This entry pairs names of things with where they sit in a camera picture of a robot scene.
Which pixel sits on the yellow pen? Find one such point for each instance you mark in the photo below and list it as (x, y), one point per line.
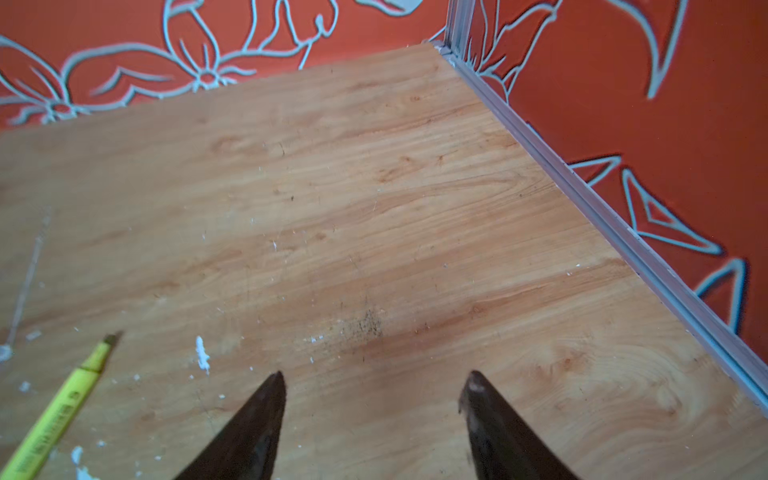
(34, 450)

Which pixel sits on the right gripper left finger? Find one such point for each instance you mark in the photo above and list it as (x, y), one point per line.
(247, 446)

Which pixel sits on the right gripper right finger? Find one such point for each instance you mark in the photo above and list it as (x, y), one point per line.
(503, 445)

